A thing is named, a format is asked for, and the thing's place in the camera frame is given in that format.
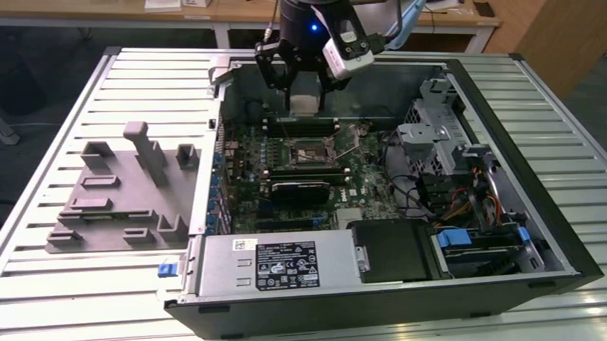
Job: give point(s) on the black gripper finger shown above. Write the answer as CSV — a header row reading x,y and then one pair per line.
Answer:
x,y
330,83
275,71

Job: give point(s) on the silver CPU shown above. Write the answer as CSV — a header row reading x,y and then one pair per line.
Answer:
x,y
303,104

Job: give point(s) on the CPU socket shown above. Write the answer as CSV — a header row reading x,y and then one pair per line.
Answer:
x,y
309,145

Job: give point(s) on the black RAM slot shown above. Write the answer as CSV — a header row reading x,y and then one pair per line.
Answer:
x,y
303,125
303,121
303,134
303,129

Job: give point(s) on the round coin battery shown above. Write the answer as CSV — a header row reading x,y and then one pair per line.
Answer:
x,y
365,128

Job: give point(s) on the small white box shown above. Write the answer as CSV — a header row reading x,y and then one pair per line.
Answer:
x,y
197,2

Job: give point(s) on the silver metal drive cage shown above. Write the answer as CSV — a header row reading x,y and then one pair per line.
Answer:
x,y
419,136

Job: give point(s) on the white paper box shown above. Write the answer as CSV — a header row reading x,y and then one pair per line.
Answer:
x,y
162,4

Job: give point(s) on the graphics card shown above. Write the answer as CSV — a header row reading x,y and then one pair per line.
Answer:
x,y
301,195

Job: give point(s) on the wooden desk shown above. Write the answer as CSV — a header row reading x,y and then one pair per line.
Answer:
x,y
455,17

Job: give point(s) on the green motherboard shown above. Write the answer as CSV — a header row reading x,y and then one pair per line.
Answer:
x,y
375,199

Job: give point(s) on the silver chipset heatsink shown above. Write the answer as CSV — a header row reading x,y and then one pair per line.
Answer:
x,y
349,216

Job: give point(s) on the black phone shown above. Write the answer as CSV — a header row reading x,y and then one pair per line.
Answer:
x,y
485,9

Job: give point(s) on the black expansion slot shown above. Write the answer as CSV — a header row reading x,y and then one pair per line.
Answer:
x,y
285,224

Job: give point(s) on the grey parts rack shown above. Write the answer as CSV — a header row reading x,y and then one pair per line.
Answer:
x,y
133,184

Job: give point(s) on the black disk bay box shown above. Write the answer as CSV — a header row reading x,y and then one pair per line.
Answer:
x,y
389,248

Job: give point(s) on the wooden cabinet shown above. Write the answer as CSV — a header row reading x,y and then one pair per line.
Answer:
x,y
560,42

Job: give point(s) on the hard disk in blue carrier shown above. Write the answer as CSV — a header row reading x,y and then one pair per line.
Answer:
x,y
453,238

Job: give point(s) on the silver power supply unit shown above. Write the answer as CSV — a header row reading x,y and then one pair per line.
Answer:
x,y
218,263

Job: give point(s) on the white chair leg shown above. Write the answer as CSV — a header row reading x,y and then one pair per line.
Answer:
x,y
10,135

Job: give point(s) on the blue plastic bay clip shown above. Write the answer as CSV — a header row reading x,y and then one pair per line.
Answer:
x,y
524,236

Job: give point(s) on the blue case latch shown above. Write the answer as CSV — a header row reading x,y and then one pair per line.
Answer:
x,y
167,269

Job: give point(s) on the black PC case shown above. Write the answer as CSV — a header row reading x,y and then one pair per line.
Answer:
x,y
333,312

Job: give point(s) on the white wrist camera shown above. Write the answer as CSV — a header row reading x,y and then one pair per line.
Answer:
x,y
349,49

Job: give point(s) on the grey plastic bracket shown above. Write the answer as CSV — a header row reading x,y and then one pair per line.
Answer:
x,y
474,152

